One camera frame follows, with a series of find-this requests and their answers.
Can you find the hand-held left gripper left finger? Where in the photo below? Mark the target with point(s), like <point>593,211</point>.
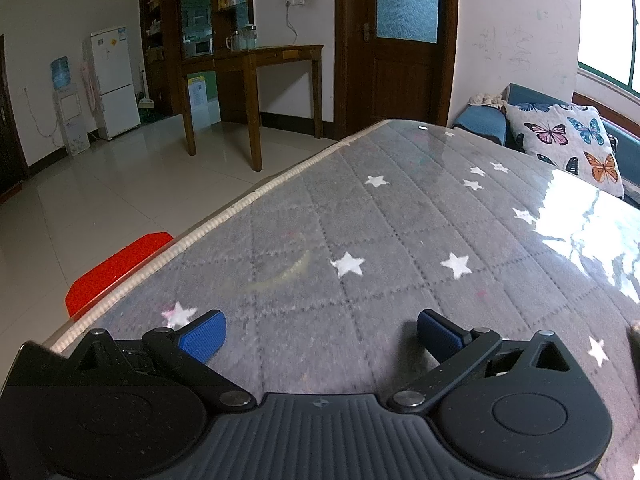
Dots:
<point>202,340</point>

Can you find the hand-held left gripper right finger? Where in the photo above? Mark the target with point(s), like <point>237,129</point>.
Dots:
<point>440,335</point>

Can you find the red plastic stool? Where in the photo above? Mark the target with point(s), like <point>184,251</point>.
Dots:
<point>115,270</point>

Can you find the grey star tablecloth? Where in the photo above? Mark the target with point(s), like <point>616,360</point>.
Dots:
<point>350,210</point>

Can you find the blue sofa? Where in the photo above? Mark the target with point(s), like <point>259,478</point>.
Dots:
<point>480,120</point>

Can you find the butterfly print pillow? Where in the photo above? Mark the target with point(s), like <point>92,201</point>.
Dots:
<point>560,150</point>

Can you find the cream knitted throw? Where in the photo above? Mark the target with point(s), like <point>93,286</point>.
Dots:
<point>487,99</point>

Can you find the broom with dustpan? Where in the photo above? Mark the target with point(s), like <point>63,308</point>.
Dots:
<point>146,100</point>

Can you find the wooden door with glass pane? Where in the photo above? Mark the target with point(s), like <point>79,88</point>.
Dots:
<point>400,85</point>

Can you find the white water dispenser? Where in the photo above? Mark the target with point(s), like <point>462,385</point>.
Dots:
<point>70,120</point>

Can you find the white refrigerator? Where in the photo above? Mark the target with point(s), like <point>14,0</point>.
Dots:
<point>115,85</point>

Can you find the pink hanging item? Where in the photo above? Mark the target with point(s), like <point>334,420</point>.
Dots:
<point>90,85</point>

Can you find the dark wooden door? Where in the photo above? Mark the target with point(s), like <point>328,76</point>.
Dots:
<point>10,135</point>

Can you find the wooden side table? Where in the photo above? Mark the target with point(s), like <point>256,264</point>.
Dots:
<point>250,57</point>

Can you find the white microwave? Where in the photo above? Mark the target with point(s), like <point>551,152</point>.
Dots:
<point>202,47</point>

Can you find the glass jar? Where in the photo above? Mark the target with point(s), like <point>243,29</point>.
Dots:
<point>236,41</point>
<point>250,38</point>

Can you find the green framed window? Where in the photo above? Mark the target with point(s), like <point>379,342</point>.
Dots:
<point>605,15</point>

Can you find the wooden wall cabinet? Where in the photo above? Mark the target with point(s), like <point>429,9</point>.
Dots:
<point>170,60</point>

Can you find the white wall socket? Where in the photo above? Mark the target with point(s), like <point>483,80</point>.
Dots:
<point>295,1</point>

